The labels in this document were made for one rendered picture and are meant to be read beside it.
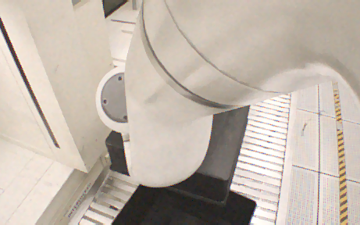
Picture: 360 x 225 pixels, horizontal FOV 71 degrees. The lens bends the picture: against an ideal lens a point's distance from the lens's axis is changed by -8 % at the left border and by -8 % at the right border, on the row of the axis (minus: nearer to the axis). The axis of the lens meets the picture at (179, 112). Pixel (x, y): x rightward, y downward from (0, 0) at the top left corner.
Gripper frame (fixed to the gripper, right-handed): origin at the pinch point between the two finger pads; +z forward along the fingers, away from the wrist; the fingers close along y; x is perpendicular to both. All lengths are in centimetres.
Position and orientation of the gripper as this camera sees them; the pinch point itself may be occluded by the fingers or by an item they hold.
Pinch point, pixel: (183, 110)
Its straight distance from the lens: 62.8
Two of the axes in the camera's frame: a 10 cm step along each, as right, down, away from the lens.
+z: 2.5, 0.4, 9.7
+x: -2.4, 9.7, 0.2
